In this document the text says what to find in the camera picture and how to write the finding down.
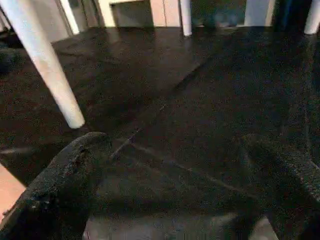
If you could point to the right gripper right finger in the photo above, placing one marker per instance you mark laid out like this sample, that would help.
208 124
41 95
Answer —
292 190

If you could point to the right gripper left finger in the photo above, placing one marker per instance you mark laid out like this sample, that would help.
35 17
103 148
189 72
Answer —
55 190

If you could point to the white plastic table leg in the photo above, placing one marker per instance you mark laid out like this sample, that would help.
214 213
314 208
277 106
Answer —
186 17
312 17
45 60

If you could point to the black work mat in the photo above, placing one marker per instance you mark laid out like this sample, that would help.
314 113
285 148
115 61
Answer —
175 100

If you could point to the dark cabinet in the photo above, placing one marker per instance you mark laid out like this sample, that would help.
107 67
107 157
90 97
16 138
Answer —
290 12

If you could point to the white glass-door cabinet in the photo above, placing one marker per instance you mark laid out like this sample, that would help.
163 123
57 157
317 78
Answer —
137 12

